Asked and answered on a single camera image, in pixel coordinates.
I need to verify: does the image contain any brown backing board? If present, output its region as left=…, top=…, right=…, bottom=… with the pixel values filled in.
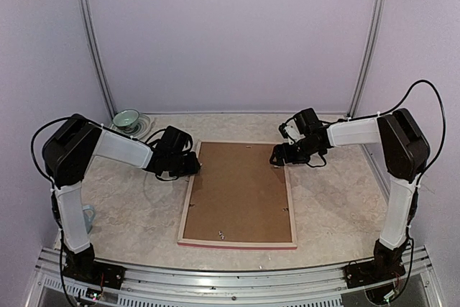
left=181, top=142, right=293, bottom=242

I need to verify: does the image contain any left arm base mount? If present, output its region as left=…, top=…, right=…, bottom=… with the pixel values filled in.
left=63, top=244, right=126, bottom=290

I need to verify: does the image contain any aluminium front rail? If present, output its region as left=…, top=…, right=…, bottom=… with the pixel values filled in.
left=32, top=242, right=443, bottom=307

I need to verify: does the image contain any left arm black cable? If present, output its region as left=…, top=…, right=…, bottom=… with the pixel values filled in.
left=29, top=116, right=195, bottom=307

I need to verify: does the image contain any pink wooden picture frame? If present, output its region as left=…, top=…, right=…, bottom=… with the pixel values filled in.
left=176, top=140, right=299, bottom=249

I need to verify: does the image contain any white and blue mug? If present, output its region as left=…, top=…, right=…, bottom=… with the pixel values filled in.
left=82, top=204, right=96, bottom=234

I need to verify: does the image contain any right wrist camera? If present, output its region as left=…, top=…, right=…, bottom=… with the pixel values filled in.
left=278, top=123, right=301, bottom=145

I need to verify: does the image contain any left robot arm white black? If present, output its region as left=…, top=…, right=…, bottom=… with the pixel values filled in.
left=42, top=114, right=201, bottom=254

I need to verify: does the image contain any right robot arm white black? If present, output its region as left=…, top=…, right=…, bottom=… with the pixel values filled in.
left=270, top=108, right=430, bottom=250

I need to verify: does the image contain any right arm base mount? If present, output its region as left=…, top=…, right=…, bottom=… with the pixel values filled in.
left=343, top=239, right=409, bottom=288

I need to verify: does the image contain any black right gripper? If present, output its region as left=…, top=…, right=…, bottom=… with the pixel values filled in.
left=270, top=137, right=320, bottom=166

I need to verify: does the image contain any left aluminium corner post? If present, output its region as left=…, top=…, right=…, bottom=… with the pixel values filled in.
left=78, top=0, right=116, bottom=119

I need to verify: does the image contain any green ceramic bowl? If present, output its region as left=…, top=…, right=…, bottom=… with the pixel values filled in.
left=112, top=109, right=140, bottom=133

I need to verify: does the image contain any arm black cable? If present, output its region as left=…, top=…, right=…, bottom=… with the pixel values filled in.
left=305, top=79, right=447, bottom=297
left=29, top=116, right=195, bottom=307

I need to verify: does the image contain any right aluminium corner post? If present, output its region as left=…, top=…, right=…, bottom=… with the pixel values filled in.
left=347, top=0, right=385, bottom=118

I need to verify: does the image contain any aluminium corner post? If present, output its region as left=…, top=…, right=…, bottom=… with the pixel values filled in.
left=347, top=0, right=385, bottom=118
left=78, top=0, right=116, bottom=119

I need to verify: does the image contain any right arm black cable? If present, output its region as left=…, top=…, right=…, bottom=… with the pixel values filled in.
left=305, top=79, right=447, bottom=297

